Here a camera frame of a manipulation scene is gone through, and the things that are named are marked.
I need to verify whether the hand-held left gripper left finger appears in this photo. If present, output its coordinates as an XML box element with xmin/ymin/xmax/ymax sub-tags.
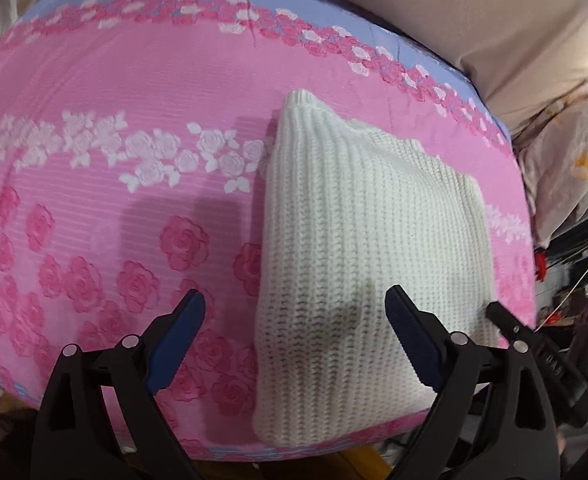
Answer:
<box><xmin>34</xmin><ymin>289</ymin><xmax>207</xmax><ymax>480</ymax></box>

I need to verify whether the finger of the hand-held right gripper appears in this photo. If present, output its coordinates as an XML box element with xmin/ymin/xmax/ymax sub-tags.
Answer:
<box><xmin>486</xmin><ymin>301</ymin><xmax>546</xmax><ymax>357</ymax></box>

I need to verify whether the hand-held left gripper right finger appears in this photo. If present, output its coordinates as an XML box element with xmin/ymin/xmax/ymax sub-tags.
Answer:
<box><xmin>384</xmin><ymin>284</ymin><xmax>561</xmax><ymax>480</ymax></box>

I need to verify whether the white red navy knit sweater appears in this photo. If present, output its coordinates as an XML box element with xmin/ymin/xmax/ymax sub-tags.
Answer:
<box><xmin>251</xmin><ymin>89</ymin><xmax>501</xmax><ymax>447</ymax></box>

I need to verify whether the pink floral bed sheet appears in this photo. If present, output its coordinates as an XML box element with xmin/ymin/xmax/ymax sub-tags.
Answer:
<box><xmin>0</xmin><ymin>0</ymin><xmax>539</xmax><ymax>465</ymax></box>

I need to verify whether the pale floral pillow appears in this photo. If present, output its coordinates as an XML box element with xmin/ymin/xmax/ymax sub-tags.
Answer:
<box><xmin>515</xmin><ymin>72</ymin><xmax>588</xmax><ymax>250</ymax></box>

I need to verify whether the beige backdrop cloth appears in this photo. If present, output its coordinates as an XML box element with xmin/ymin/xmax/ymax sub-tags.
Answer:
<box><xmin>254</xmin><ymin>0</ymin><xmax>588</xmax><ymax>128</ymax></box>

